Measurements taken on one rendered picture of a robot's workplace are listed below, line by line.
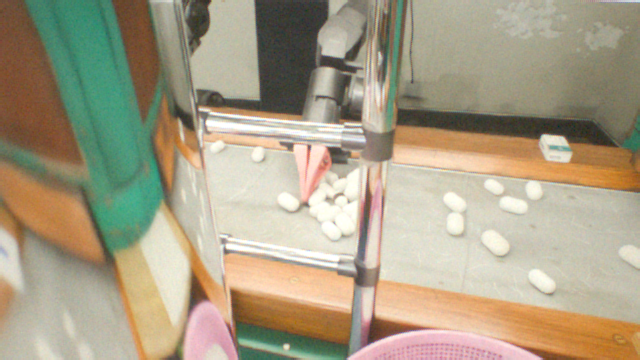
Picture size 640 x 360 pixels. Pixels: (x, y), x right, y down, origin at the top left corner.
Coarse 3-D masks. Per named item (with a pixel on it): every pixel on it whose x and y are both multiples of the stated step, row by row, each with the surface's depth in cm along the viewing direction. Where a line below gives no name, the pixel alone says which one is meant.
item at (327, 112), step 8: (312, 96) 60; (312, 104) 60; (320, 104) 59; (328, 104) 60; (304, 112) 61; (312, 112) 59; (320, 112) 59; (328, 112) 59; (336, 112) 60; (304, 120) 60; (312, 120) 59; (320, 120) 59; (328, 120) 59; (336, 120) 60
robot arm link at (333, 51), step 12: (336, 36) 62; (348, 36) 62; (324, 48) 61; (336, 48) 61; (324, 60) 62; (336, 60) 61; (348, 60) 62; (348, 72) 64; (360, 72) 63; (360, 84) 61; (360, 96) 61; (360, 108) 61
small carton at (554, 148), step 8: (544, 136) 69; (552, 136) 69; (544, 144) 68; (552, 144) 67; (560, 144) 67; (544, 152) 68; (552, 152) 65; (560, 152) 65; (568, 152) 65; (552, 160) 66; (560, 160) 66; (568, 160) 65
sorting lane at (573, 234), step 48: (240, 192) 63; (288, 192) 63; (432, 192) 63; (480, 192) 63; (576, 192) 63; (624, 192) 63; (288, 240) 53; (336, 240) 53; (384, 240) 53; (432, 240) 53; (480, 240) 53; (528, 240) 53; (576, 240) 53; (624, 240) 53; (480, 288) 46; (528, 288) 46; (576, 288) 46; (624, 288) 46
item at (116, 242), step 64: (0, 0) 1; (64, 0) 1; (128, 0) 2; (0, 64) 1; (64, 64) 2; (128, 64) 2; (0, 128) 1; (64, 128) 2; (128, 128) 2; (192, 128) 2; (0, 192) 2; (64, 192) 2; (128, 192) 2; (192, 192) 2; (0, 256) 2; (64, 256) 2; (128, 256) 2; (192, 256) 3; (0, 320) 2; (64, 320) 2; (128, 320) 2; (192, 320) 3
